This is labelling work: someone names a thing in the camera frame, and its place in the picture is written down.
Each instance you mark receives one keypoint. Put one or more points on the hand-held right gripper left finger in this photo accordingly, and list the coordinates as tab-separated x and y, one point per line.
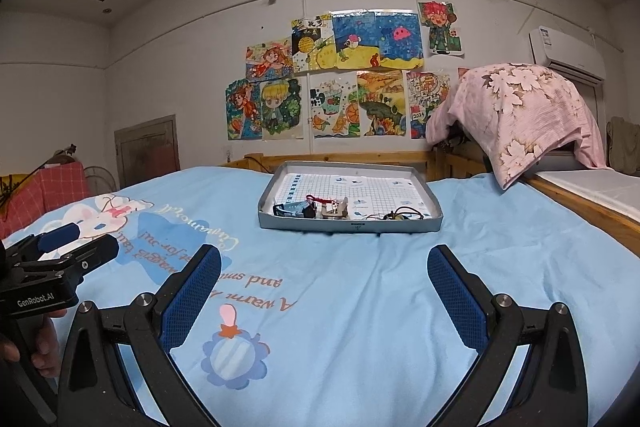
192	302

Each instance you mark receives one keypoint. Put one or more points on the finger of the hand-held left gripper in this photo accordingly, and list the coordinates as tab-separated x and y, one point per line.
57	237
90	254

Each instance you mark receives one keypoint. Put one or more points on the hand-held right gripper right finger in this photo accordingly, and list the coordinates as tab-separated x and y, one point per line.
457	302

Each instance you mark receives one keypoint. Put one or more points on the grey cardboard box tray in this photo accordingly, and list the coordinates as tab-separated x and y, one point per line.
350	227

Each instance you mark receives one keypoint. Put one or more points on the blue hair clip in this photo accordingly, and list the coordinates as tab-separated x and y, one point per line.
295	208

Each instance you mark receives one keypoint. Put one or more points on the beige claw hair clip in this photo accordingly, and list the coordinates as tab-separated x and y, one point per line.
336	209

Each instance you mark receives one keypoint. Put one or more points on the person's left hand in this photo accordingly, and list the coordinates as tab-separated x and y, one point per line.
45	347

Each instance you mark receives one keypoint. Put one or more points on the red checkered cloth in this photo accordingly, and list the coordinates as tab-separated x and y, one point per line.
55	192

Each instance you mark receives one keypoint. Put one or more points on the round electric fan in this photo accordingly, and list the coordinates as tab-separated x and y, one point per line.
102	181

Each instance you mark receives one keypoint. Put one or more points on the blue printed bed sheet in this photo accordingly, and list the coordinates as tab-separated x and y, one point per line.
350	287

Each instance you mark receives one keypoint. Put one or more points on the brown wooden door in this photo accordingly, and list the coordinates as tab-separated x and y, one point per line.
145	147

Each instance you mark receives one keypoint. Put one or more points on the white mattress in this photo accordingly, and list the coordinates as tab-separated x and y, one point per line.
595	189

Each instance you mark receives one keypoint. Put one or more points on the pink floral blanket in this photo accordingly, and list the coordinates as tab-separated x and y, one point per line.
520	117

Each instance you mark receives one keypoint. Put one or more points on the olive green cloth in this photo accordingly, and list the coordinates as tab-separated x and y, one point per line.
622	142

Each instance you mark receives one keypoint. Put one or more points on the white air conditioner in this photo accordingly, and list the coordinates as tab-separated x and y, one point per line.
565	49

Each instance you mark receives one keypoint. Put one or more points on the wooden bed frame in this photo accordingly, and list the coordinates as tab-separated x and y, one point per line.
320	157

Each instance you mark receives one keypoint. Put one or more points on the group of colourful wall drawings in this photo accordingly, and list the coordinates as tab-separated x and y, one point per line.
280	107

